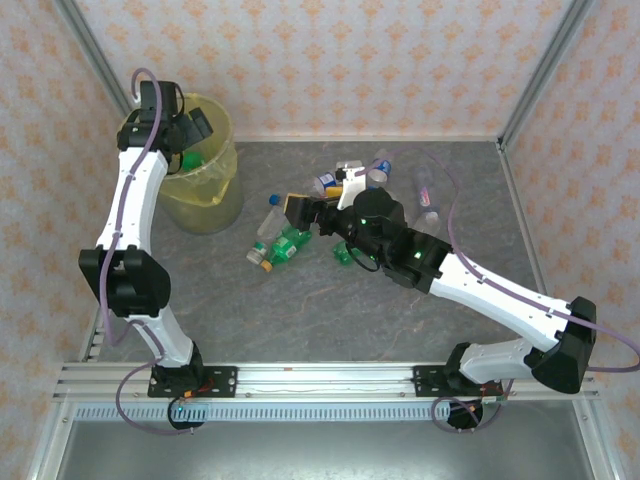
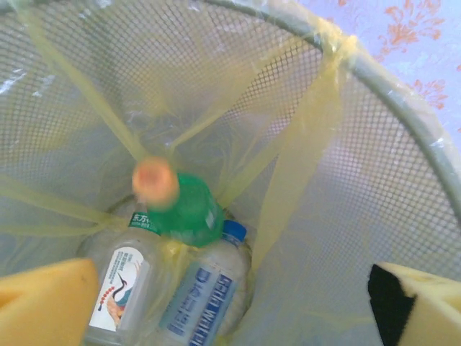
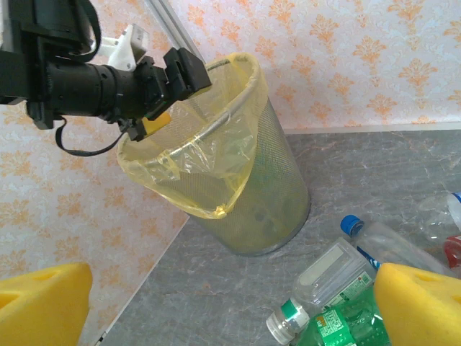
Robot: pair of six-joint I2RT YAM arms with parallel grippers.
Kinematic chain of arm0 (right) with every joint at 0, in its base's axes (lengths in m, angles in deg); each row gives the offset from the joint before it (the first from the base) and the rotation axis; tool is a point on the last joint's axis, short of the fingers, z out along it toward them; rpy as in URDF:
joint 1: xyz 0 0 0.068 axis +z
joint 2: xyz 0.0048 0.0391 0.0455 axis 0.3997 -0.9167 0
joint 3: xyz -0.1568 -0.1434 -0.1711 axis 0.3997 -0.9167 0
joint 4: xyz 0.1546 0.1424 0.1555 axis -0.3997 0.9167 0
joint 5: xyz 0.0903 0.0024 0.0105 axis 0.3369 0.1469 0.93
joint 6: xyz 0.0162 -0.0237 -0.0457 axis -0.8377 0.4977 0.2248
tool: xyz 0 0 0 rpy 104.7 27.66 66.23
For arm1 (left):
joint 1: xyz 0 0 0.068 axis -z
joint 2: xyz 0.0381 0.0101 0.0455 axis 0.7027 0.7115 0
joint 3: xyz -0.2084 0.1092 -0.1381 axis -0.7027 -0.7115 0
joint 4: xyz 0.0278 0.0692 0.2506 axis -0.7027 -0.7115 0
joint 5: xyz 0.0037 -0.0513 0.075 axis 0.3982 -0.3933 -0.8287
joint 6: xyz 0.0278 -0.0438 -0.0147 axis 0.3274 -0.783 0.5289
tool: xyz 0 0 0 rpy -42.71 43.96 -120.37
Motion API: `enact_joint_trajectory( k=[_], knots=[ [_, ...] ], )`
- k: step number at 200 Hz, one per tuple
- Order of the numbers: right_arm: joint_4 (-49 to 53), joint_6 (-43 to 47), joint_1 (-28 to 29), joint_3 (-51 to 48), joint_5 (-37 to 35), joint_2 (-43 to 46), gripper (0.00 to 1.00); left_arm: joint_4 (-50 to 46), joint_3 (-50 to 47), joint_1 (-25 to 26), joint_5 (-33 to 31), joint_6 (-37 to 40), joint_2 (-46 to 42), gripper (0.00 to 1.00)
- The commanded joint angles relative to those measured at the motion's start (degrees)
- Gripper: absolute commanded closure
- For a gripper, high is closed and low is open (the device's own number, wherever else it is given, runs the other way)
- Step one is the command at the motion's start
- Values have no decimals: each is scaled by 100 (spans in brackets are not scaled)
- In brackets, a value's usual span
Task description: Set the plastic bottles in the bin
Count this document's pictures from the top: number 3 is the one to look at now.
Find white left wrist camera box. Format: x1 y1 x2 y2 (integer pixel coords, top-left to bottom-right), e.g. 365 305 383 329
96 23 151 72

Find thin black left gripper cable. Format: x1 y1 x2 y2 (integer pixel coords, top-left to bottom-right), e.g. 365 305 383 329
54 114 127 156

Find aluminium corner post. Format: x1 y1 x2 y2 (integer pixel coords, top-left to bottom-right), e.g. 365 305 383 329
143 0 207 68

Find green plastic bottle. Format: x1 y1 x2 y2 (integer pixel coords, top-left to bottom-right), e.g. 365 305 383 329
287 286 392 346

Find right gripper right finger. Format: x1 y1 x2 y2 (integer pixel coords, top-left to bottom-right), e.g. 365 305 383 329
373 262 461 346

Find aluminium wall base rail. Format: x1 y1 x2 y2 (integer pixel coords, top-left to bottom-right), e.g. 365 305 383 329
282 121 461 136

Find long clear bottle blue cap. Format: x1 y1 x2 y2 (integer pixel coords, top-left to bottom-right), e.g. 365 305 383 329
340 214 455 280

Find yellow plastic bin liner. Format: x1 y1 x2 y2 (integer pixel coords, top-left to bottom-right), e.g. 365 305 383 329
117 51 269 221

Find clear bottle blue white label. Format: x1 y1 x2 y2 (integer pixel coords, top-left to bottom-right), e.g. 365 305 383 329
417 190 461 243

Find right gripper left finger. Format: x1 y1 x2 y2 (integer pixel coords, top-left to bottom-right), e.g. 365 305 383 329
0 262 94 346

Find wire mesh waste bin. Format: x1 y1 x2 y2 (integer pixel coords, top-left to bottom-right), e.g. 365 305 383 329
117 51 312 258

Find clear bottle green ring cap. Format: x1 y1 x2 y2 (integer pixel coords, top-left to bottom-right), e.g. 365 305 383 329
265 237 379 345

